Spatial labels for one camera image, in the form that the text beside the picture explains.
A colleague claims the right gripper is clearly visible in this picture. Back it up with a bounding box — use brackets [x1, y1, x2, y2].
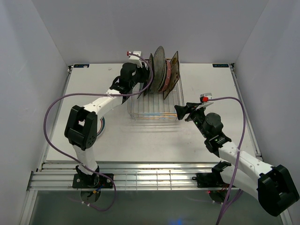
[174, 102, 209, 138]

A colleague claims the black floral square plate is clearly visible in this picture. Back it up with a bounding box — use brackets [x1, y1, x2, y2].
[143, 53, 155, 96]

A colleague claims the large speckled round plate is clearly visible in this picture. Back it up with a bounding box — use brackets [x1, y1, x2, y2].
[150, 46, 165, 94]

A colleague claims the mint green flower plate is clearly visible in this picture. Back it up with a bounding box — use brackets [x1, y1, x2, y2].
[157, 60, 167, 92]

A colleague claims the pink polka dot plate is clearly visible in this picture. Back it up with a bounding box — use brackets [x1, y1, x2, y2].
[159, 60, 171, 92]

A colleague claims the cream flower square plate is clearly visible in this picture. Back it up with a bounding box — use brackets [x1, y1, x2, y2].
[163, 51, 180, 100]

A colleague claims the white plate green rim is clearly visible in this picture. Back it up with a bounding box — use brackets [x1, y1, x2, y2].
[97, 117, 106, 138]

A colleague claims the teal square plate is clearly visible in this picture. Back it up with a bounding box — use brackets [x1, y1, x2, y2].
[137, 82, 147, 99]

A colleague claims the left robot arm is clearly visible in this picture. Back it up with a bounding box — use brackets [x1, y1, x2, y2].
[64, 62, 153, 188]

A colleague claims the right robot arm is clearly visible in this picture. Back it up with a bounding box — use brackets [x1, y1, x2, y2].
[174, 97, 300, 217]

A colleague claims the right blue table label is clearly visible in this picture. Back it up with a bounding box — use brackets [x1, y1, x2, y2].
[212, 64, 229, 68]

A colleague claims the blue table label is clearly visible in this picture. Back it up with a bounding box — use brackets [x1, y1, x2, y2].
[212, 64, 229, 68]
[73, 64, 90, 68]

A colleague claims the left blue table label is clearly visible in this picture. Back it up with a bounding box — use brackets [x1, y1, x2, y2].
[73, 64, 90, 68]

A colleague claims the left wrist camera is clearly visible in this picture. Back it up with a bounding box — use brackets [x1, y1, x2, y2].
[127, 51, 142, 68]

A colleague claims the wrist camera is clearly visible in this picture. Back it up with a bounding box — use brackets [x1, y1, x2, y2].
[127, 51, 142, 68]
[200, 93, 213, 104]

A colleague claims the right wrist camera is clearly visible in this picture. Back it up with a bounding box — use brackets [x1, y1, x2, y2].
[200, 93, 213, 104]

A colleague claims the wire dish rack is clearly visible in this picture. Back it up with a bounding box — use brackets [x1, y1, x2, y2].
[127, 80, 184, 121]

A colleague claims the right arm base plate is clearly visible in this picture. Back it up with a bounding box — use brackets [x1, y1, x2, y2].
[192, 172, 229, 188]

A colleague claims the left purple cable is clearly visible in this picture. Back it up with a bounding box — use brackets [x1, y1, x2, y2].
[44, 55, 154, 212]

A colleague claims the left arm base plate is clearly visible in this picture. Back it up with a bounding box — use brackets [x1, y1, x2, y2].
[72, 173, 114, 189]

